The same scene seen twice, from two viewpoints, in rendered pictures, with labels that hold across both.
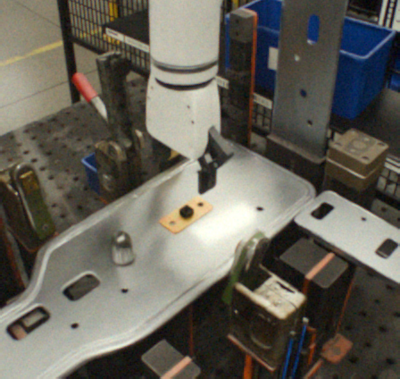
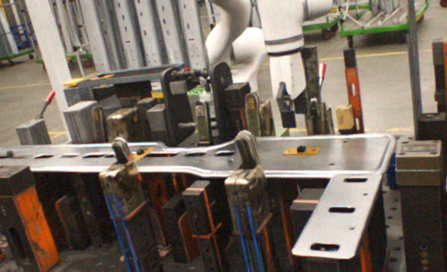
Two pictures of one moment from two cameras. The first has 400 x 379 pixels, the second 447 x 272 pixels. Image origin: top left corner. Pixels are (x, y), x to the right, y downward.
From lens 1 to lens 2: 1.00 m
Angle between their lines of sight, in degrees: 67
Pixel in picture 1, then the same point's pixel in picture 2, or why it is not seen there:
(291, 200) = (352, 168)
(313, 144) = not seen: hidden behind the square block
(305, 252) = (316, 193)
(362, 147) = (417, 149)
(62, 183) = not seen: hidden behind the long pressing
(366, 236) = (346, 199)
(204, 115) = (275, 72)
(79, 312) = (209, 159)
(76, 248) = not seen: hidden behind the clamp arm
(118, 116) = (310, 88)
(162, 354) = (201, 183)
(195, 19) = (263, 12)
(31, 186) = (251, 106)
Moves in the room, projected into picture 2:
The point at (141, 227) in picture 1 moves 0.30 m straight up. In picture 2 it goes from (278, 147) to (257, 25)
